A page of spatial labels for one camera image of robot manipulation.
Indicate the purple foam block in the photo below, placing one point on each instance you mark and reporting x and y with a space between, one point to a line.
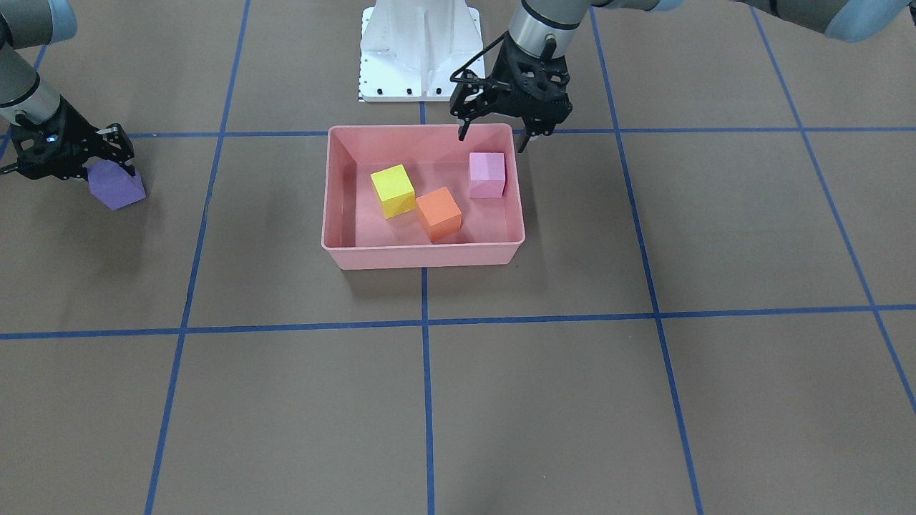
114 187

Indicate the pink foam block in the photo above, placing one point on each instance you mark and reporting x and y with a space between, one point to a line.
486 175

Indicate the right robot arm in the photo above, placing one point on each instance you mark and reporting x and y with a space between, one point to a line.
26 25

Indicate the orange foam block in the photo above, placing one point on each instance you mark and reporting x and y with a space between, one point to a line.
440 216

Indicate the pink plastic bin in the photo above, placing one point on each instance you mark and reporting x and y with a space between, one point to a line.
357 235

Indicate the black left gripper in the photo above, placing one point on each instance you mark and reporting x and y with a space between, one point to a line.
474 100

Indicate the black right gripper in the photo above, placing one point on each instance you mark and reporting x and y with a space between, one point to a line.
80 134

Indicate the yellow foam block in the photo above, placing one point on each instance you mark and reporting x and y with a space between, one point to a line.
394 190

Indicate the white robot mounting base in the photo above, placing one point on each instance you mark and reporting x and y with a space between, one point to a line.
410 49

